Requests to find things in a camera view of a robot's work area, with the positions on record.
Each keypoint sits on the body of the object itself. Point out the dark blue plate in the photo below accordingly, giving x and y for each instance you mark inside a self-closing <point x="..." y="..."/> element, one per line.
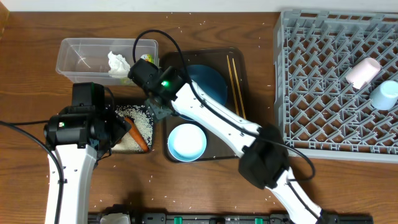
<point x="210" y="81"/>

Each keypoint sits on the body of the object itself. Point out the pile of rice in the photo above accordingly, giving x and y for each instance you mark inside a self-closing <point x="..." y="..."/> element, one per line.
<point x="144" y="123"/>

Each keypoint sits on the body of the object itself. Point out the white tissue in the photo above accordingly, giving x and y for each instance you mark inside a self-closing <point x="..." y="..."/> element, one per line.
<point x="119" y="67"/>

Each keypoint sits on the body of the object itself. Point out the wooden chopstick right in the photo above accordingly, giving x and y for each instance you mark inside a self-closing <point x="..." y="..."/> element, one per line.
<point x="239" y="89"/>

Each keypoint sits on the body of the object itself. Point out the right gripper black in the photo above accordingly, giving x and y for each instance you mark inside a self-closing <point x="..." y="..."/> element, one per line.
<point x="160" y="111"/>

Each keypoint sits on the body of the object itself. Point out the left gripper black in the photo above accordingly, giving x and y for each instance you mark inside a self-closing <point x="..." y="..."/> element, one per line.
<point x="120" y="127"/>

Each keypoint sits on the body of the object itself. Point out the light blue bowl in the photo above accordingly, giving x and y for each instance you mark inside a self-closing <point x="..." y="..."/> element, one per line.
<point x="187" y="142"/>

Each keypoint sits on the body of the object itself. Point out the clear plastic bin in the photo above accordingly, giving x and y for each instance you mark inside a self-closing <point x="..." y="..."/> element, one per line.
<point x="86" y="59"/>

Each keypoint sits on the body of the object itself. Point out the green snack wrapper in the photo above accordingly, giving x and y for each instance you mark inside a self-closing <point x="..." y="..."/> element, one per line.
<point x="146" y="57"/>

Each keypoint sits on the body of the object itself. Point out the black tray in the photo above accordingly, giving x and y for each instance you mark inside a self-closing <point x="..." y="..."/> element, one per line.
<point x="129" y="101"/>

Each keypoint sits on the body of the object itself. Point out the grey dishwasher rack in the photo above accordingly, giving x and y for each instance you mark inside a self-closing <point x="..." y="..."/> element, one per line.
<point x="317" y="111"/>

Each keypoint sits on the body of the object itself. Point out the light blue cup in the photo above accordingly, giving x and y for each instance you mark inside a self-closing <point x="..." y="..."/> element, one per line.
<point x="384" y="96"/>

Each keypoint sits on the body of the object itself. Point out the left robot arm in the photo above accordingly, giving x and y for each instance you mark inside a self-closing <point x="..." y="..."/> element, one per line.
<point x="71" y="169"/>

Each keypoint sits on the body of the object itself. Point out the wooden chopstick left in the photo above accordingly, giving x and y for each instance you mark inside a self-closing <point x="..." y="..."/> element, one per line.
<point x="232" y="85"/>

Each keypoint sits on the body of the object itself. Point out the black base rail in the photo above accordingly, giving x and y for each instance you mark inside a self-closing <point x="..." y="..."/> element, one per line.
<point x="161" y="218"/>

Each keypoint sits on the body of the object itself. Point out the brown serving tray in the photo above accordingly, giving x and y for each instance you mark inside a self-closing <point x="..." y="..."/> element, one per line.
<point x="216" y="149"/>

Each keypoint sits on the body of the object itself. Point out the wooden chopstick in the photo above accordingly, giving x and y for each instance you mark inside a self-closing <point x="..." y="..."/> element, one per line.
<point x="239" y="89"/>
<point x="232" y="85"/>

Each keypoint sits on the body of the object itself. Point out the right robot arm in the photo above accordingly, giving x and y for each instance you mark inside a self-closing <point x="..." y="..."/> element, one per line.
<point x="263" y="157"/>

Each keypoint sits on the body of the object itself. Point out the orange carrot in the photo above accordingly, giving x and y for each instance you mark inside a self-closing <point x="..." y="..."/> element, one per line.
<point x="135" y="134"/>

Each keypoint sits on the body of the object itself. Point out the white cup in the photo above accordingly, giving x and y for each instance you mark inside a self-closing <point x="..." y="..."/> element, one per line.
<point x="362" y="73"/>

